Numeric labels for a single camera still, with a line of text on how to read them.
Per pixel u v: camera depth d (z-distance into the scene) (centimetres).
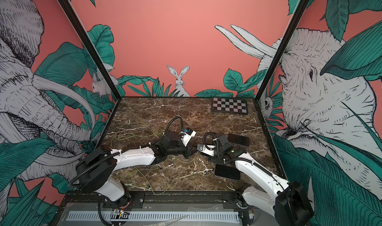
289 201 39
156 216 70
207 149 71
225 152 62
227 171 84
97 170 43
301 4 72
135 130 101
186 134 73
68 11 74
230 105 114
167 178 82
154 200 75
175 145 68
